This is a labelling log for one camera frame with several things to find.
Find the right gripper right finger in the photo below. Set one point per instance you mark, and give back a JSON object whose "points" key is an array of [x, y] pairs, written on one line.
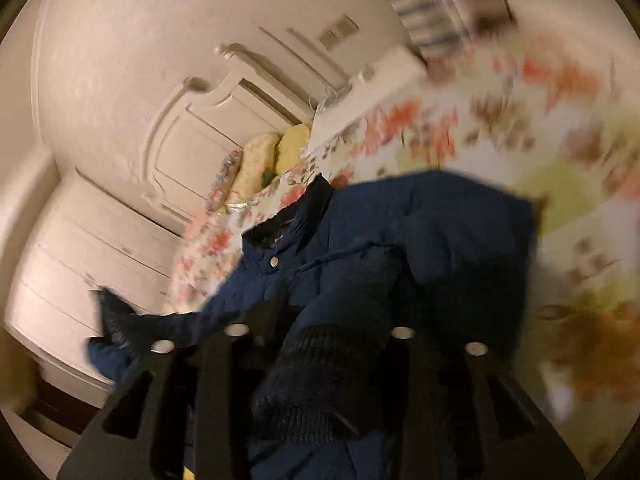
{"points": [[471, 420]]}

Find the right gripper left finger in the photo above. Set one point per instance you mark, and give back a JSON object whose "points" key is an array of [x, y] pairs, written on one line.
{"points": [[201, 394]]}

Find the navy blue puffer jacket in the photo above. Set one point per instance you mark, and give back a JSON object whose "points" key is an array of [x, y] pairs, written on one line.
{"points": [[436, 252]]}

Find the black gloved left hand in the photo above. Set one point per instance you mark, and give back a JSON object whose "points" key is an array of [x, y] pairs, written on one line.
{"points": [[120, 323]]}

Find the white wardrobe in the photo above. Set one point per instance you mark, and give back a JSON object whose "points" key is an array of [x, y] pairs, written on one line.
{"points": [[85, 239]]}

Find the embroidered round cushion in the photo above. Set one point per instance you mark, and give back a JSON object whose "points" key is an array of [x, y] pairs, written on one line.
{"points": [[220, 189]]}

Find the pale yellow pillow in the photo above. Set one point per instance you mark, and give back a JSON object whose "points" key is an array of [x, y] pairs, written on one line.
{"points": [[256, 169]]}

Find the white wooden headboard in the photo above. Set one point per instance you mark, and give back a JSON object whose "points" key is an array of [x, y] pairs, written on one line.
{"points": [[198, 124]]}

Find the floral bed quilt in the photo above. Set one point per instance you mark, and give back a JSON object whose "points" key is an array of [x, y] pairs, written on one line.
{"points": [[552, 119]]}

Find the white nightstand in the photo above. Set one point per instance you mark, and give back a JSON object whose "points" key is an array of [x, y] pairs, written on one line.
{"points": [[376, 82]]}

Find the sailboat print curtain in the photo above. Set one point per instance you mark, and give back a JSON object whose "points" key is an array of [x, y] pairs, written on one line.
{"points": [[430, 5]]}

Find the wall socket panel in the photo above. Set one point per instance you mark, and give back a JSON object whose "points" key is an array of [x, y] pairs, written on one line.
{"points": [[338, 32]]}

